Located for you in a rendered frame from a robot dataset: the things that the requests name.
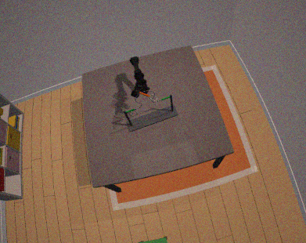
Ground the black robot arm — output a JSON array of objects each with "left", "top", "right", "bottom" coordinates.
[{"left": 130, "top": 56, "right": 149, "bottom": 94}]

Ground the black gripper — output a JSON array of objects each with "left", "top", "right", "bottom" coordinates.
[{"left": 131, "top": 78, "right": 146, "bottom": 98}]

